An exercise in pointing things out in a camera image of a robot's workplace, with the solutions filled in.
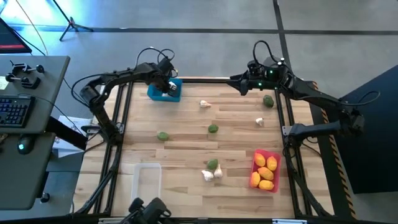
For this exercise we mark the yellow sticky note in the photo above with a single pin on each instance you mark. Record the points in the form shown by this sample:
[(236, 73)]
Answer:
[(3, 83)]

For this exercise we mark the black laptop screen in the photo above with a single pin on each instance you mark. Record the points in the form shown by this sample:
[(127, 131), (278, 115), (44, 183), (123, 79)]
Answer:
[(12, 37)]

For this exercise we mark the yellow lemon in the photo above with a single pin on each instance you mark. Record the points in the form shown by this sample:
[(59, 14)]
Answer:
[(266, 185), (265, 173), (255, 179), (271, 163), (260, 159)]

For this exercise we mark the black aluminium table frame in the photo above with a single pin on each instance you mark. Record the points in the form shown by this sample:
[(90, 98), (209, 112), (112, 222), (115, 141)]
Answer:
[(205, 80)]

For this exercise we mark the pink plastic basket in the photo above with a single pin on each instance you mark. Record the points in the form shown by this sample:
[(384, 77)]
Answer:
[(277, 179)]

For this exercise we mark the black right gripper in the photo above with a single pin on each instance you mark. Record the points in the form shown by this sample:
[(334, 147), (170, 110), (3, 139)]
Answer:
[(264, 84)]

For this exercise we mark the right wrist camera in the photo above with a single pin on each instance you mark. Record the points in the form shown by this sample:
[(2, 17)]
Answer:
[(255, 68)]

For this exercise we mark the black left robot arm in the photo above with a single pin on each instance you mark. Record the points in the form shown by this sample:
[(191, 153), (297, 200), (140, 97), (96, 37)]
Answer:
[(124, 74)]

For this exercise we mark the black desk clamp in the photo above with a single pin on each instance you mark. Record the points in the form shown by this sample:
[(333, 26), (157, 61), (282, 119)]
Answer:
[(18, 67), (29, 82)]

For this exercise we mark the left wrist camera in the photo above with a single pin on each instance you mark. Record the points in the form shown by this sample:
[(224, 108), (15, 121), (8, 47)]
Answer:
[(165, 66)]

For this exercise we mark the silver metal bracket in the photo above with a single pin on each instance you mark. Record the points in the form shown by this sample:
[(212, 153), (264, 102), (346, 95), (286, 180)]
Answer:
[(121, 128), (286, 130)]

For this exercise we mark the black tripod stand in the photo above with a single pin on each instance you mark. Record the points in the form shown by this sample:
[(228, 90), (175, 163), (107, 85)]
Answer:
[(72, 23)]

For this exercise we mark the white paper sheets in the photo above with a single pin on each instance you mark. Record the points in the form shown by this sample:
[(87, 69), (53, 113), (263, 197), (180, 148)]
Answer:
[(70, 121)]

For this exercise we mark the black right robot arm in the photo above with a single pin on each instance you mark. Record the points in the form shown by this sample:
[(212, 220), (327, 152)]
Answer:
[(317, 96)]

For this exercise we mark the black computer mouse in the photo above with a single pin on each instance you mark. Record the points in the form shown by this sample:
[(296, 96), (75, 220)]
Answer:
[(25, 144)]

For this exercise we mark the black keyboard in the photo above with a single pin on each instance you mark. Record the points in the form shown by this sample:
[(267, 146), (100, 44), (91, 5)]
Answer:
[(15, 110)]

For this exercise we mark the blue plastic basket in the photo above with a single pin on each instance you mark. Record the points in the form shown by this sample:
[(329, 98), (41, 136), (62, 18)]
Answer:
[(157, 95)]

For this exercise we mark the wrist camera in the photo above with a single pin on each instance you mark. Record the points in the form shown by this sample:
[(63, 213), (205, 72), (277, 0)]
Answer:
[(255, 68), (165, 66)]

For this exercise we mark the grey desk top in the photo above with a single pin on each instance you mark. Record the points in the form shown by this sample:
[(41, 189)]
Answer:
[(46, 87), (25, 177)]

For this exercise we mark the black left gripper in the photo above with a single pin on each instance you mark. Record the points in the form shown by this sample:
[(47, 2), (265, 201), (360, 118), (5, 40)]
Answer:
[(162, 79)]

